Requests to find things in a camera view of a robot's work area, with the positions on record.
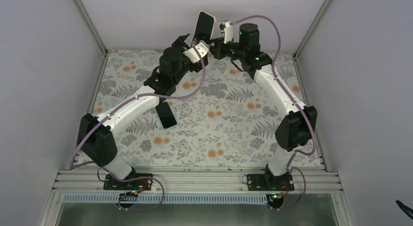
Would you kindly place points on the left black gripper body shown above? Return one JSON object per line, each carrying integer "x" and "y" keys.
{"x": 197, "y": 67}

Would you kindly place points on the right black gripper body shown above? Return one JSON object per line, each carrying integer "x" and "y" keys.
{"x": 221, "y": 53}

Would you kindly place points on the beige phone case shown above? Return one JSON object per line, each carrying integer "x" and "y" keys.
{"x": 211, "y": 26}

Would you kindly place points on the black phone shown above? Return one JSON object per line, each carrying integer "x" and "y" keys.
{"x": 166, "y": 116}

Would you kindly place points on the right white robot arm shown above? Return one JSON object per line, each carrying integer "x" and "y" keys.
{"x": 298, "y": 124}

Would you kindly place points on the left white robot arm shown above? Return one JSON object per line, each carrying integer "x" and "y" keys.
{"x": 96, "y": 133}

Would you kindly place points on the floral patterned table mat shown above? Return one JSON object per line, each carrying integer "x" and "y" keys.
{"x": 230, "y": 122}

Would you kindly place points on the black object at corner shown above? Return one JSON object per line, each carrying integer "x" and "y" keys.
{"x": 405, "y": 209}

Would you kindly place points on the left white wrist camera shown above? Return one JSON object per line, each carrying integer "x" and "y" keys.
{"x": 197, "y": 52}

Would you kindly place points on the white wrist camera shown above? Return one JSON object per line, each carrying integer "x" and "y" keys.
{"x": 197, "y": 52}
{"x": 226, "y": 28}

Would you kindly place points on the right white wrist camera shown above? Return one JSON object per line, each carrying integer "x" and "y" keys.
{"x": 226, "y": 28}

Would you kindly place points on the aluminium rail frame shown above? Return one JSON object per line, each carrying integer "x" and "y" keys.
{"x": 178, "y": 185}

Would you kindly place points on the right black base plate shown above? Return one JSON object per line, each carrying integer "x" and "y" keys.
{"x": 268, "y": 182}

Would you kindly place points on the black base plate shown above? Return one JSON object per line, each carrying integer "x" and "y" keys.
{"x": 136, "y": 185}
{"x": 268, "y": 182}

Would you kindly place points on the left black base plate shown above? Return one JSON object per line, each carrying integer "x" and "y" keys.
{"x": 136, "y": 185}

